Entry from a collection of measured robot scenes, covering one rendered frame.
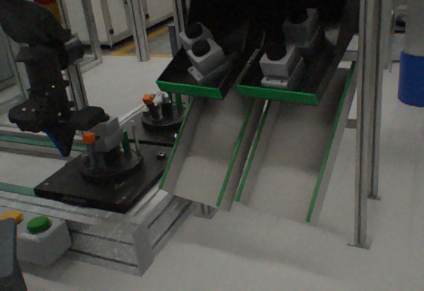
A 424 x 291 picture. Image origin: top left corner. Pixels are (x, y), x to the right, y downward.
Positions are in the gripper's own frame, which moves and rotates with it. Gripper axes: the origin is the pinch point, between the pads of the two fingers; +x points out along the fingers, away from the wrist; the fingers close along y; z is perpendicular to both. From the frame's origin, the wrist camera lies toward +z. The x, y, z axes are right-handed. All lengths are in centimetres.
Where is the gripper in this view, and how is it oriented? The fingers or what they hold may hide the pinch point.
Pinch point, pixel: (62, 139)
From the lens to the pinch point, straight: 94.5
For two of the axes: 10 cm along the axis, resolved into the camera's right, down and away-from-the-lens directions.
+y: 9.1, 0.9, -4.2
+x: 1.0, 9.0, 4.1
